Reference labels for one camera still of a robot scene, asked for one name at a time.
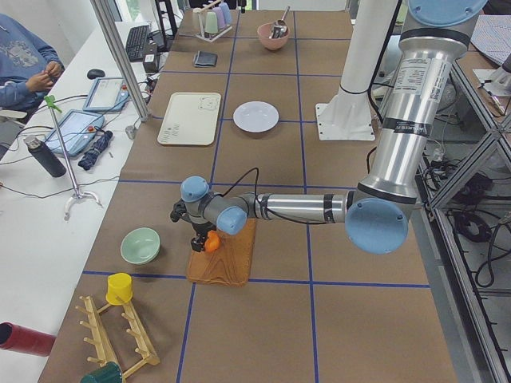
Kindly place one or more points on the cream bear print tray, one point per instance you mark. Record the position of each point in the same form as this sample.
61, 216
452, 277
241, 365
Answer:
190, 119

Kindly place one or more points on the metal scoop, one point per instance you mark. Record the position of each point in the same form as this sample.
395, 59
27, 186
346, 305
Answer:
279, 27

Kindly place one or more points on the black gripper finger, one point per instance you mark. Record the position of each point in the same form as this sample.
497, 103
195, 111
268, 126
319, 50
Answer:
197, 243

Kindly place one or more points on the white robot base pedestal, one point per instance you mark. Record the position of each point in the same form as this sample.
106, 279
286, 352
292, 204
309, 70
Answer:
347, 116

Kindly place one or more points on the green ceramic bowl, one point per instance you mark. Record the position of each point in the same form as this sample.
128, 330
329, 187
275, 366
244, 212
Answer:
140, 246

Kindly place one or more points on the person in blue sweater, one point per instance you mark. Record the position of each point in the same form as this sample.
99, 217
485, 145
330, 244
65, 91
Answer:
30, 67

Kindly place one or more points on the pink bowl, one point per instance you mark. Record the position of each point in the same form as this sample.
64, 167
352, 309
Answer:
268, 39

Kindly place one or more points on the orange mandarin fruit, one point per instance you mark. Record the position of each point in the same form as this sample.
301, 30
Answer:
212, 242

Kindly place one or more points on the dark green cup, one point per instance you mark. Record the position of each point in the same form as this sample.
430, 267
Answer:
109, 373

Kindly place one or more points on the white round plate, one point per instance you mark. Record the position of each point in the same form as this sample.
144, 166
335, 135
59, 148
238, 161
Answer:
256, 116

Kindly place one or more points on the black computer mouse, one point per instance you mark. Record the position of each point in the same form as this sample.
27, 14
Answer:
95, 73

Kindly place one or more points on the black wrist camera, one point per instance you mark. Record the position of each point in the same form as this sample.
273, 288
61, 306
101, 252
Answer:
179, 212

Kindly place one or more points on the folded navy umbrella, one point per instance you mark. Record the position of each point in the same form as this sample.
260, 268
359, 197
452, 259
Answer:
91, 156

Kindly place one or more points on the black water bottle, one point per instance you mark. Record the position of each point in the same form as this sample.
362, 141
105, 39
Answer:
44, 156

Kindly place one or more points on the aluminium frame post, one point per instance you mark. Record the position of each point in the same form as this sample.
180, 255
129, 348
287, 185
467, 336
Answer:
108, 26

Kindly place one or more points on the wooden cutting board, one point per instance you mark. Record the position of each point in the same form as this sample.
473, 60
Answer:
230, 265

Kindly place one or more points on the yellow cup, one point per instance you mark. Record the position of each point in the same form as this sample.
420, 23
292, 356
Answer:
119, 289

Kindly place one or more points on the metal stand with green clip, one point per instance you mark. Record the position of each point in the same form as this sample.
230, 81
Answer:
78, 195

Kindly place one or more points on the pale green cup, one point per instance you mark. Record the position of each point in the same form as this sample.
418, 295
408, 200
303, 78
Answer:
211, 23

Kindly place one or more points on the white cup rack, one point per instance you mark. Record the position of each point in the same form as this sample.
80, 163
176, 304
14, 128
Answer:
199, 18

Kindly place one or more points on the purple cup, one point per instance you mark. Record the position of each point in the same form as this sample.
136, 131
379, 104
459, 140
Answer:
223, 15

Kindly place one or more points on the wooden cup rack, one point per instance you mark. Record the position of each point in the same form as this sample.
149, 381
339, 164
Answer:
116, 334

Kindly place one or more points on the blue teach pendant tablet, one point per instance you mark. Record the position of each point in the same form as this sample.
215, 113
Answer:
107, 95

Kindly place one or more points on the folded grey cloth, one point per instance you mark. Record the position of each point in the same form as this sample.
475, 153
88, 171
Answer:
205, 59

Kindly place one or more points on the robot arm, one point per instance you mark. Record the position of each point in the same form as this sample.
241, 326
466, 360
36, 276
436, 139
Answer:
376, 213

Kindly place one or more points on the red cylinder cup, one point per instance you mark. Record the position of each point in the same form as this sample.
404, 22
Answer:
26, 340

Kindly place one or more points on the black keyboard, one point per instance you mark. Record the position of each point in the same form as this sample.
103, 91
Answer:
136, 42

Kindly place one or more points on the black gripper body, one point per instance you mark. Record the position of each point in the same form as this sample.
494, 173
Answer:
200, 230

